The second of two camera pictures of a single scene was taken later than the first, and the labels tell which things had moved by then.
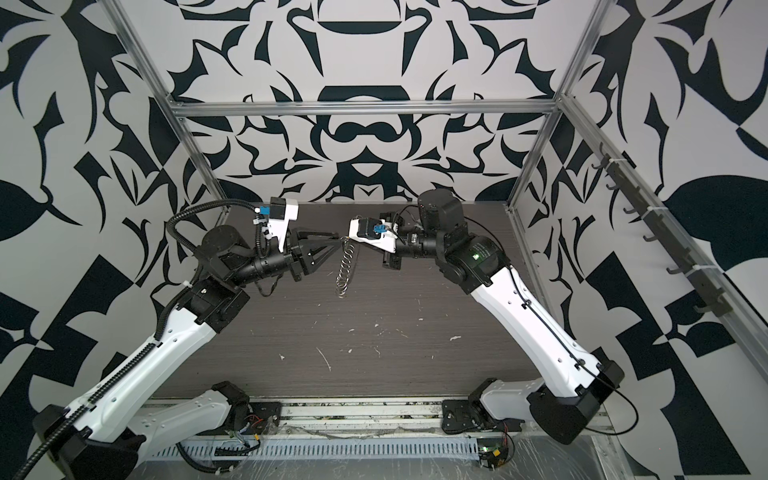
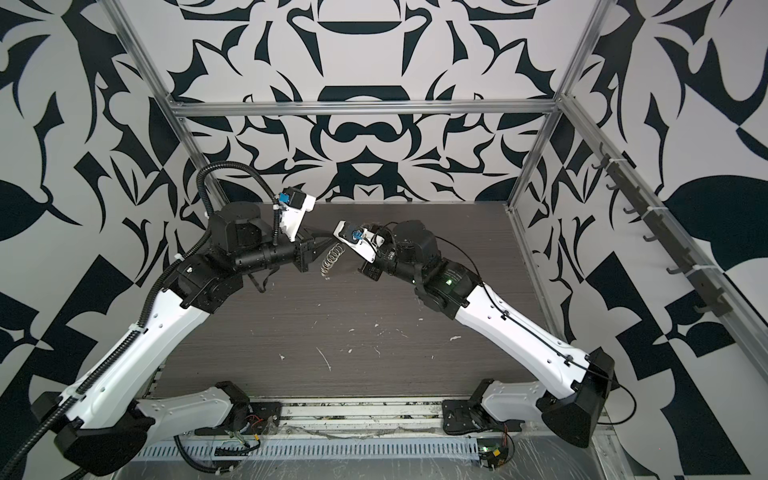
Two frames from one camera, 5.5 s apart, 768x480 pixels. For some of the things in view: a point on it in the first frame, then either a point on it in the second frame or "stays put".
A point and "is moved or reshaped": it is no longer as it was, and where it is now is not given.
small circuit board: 492,452 stays put
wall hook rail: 714,301 stays put
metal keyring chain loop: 343,277 is moved or reshaped
